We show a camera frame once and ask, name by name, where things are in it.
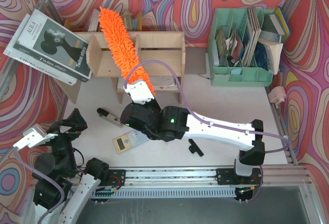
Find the wooden bookshelf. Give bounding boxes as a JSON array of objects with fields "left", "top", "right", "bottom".
[{"left": 59, "top": 31, "right": 186, "bottom": 105}]

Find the black and white stapler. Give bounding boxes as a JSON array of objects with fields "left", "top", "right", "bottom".
[{"left": 97, "top": 108, "right": 123, "bottom": 128}]

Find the orange microfiber duster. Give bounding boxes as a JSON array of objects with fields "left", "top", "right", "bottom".
[{"left": 99, "top": 7, "right": 155, "bottom": 94}]

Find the grey pocket calculator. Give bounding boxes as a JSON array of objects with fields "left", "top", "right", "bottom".
[{"left": 113, "top": 130, "right": 149, "bottom": 154}]

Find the open book beside organizer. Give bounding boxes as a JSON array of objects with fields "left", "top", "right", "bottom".
[{"left": 254, "top": 38, "right": 283, "bottom": 75}]

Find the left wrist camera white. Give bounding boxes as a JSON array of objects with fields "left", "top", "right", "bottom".
[{"left": 13, "top": 128, "right": 58, "bottom": 151}]

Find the spiral notebook on lower shelf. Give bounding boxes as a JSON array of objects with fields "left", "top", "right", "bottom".
[{"left": 117, "top": 76, "right": 181, "bottom": 91}]

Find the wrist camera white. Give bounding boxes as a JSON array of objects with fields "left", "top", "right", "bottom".
[
  {"left": 124, "top": 80, "right": 155, "bottom": 105},
  {"left": 13, "top": 128, "right": 58, "bottom": 151}
]

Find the Twins story magazine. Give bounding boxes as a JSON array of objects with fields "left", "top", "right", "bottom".
[{"left": 9, "top": 9, "right": 92, "bottom": 82}]

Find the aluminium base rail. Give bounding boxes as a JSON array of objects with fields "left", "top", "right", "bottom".
[{"left": 123, "top": 164, "right": 313, "bottom": 188}]

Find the grey brown mat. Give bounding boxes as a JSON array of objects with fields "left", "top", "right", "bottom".
[{"left": 185, "top": 47, "right": 207, "bottom": 74}]

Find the green desk organizer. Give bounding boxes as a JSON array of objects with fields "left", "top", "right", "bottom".
[{"left": 207, "top": 8, "right": 273, "bottom": 87}]

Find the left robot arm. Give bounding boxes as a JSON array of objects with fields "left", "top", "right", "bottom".
[{"left": 32, "top": 108, "right": 109, "bottom": 223}]

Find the black plastic clip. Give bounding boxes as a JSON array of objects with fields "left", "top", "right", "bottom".
[{"left": 188, "top": 139, "right": 204, "bottom": 157}]

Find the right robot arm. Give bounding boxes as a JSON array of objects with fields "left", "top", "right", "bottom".
[{"left": 120, "top": 99, "right": 265, "bottom": 177}]

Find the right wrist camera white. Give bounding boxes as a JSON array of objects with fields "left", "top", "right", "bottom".
[{"left": 124, "top": 80, "right": 155, "bottom": 105}]

